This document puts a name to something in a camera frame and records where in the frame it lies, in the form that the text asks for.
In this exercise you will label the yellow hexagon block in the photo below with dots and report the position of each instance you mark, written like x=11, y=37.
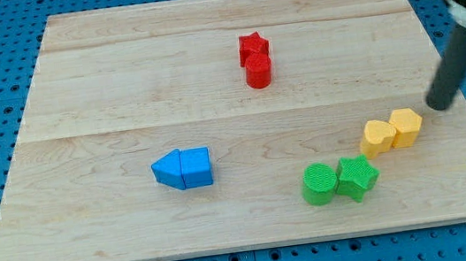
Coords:
x=408, y=125

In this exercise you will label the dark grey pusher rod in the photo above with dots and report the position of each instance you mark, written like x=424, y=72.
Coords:
x=450, y=73

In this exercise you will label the yellow heart block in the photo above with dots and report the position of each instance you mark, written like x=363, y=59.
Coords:
x=377, y=138

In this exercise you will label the red cylinder block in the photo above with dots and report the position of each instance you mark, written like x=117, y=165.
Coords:
x=258, y=70

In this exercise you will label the blue triangle block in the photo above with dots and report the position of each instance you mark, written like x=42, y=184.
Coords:
x=167, y=170

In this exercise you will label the red star block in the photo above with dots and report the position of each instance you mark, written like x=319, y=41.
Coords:
x=252, y=44

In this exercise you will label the green cylinder block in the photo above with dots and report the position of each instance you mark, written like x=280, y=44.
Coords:
x=319, y=184

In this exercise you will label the wooden board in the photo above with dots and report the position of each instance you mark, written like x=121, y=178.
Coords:
x=116, y=89

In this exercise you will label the green star block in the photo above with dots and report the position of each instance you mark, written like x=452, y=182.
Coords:
x=356, y=176

